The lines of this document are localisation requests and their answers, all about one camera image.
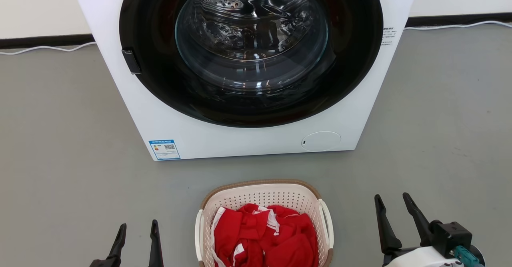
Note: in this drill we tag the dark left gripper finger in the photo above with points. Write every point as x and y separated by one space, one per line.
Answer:
155 247
119 243

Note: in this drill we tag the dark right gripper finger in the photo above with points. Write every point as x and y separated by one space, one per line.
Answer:
387 231
418 219

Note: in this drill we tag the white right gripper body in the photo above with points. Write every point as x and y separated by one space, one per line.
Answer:
416 258

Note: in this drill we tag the red and white garment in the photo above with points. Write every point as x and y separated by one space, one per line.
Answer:
288 239

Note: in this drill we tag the cream perforated laundry basket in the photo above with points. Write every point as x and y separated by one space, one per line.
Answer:
260 194

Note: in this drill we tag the blue energy label sticker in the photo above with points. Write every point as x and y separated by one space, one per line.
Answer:
164 150

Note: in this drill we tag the round white filter cover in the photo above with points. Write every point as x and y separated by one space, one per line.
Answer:
321 141

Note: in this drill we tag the white front-load washing machine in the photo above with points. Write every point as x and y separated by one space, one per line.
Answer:
116 87

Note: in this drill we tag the black round washer door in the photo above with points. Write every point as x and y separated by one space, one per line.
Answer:
148 67

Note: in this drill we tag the small printed text sticker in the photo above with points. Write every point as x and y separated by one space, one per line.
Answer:
388 36

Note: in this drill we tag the steel washer drum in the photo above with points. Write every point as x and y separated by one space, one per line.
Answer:
248 19

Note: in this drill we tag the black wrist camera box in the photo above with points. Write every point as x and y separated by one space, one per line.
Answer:
452 235

